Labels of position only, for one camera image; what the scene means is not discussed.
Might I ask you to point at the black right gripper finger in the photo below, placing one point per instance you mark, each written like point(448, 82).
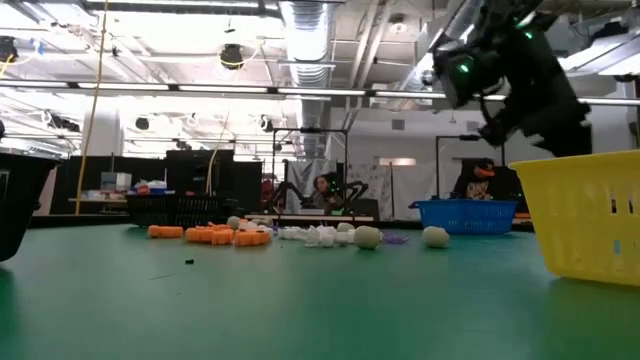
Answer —
point(495, 132)
point(570, 142)

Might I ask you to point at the small cream plastic skull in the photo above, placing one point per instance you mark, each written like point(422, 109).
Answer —
point(262, 221)
point(233, 222)
point(436, 237)
point(345, 226)
point(367, 237)

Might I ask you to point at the small purple plastic spider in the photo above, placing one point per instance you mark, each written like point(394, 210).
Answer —
point(395, 239)

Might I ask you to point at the person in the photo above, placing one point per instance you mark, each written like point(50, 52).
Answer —
point(326, 192)
point(480, 182)

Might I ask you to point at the long ceiling tube light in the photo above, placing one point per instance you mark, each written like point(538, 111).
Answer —
point(222, 88)
point(410, 94)
point(615, 101)
point(320, 92)
point(125, 86)

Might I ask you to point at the yellow plastic slotted basket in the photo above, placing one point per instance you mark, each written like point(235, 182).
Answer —
point(585, 220)

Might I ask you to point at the blue plastic slotted basket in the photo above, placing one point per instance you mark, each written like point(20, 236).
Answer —
point(467, 217)

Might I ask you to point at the white hanging sheet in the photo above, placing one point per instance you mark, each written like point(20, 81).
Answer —
point(400, 187)

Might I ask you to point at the black background box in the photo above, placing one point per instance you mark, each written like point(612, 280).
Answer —
point(367, 207)

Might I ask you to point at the small white plastic ghost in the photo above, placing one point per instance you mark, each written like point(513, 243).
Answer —
point(327, 240)
point(312, 235)
point(345, 237)
point(289, 233)

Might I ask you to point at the small orange plastic pumpkin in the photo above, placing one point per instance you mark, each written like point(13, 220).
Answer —
point(245, 238)
point(172, 232)
point(222, 237)
point(264, 236)
point(154, 231)
point(220, 226)
point(195, 235)

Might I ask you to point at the black hanging ceiling dome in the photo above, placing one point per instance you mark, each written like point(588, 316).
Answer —
point(231, 56)

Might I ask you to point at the black partition cabinets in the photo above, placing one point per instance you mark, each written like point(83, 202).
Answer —
point(200, 170)

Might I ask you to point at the black plastic slotted basket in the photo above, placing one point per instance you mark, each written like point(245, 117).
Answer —
point(17, 200)
point(175, 210)

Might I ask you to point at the white storage box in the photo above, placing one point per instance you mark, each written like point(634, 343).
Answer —
point(116, 181)

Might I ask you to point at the black metal frame stand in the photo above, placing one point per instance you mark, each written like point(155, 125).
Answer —
point(310, 130)
point(470, 137)

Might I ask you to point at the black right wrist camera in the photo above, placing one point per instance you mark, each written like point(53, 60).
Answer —
point(465, 75)

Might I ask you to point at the large silver ceiling duct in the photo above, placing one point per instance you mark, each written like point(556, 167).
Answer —
point(430, 40)

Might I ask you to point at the ribbed silver ceiling duct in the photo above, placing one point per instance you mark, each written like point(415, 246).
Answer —
point(305, 60)

